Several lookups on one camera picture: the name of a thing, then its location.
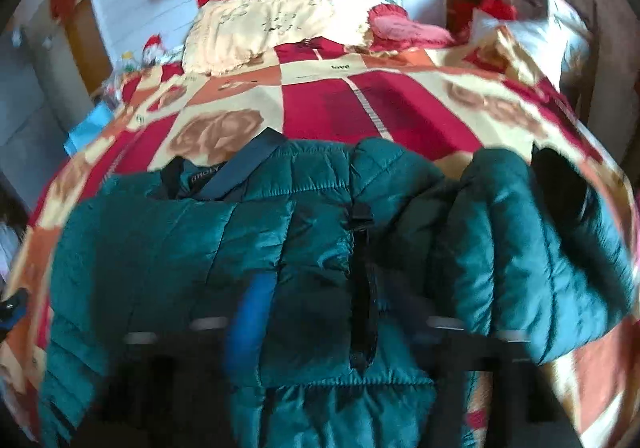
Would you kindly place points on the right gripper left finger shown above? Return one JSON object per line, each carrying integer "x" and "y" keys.
{"x": 174, "y": 390}

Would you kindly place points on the dark green puffer jacket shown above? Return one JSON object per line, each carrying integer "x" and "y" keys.
{"x": 432, "y": 337}

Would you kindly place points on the grey wardrobe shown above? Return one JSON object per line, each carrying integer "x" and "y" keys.
{"x": 32, "y": 136}

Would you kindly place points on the light blue bag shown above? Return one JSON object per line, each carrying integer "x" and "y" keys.
{"x": 88, "y": 129}

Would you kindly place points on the santa hat plush toy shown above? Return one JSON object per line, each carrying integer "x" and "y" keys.
{"x": 154, "y": 52}

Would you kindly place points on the wooden door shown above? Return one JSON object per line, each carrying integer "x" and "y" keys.
{"x": 79, "y": 23}

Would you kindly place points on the red orange patterned blanket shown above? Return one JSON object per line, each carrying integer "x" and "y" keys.
{"x": 400, "y": 108}

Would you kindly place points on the cream yellow ruffled pillow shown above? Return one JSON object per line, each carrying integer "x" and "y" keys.
{"x": 227, "y": 34}

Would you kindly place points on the red pink ruffled cushion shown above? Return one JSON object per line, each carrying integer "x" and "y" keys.
{"x": 393, "y": 30}

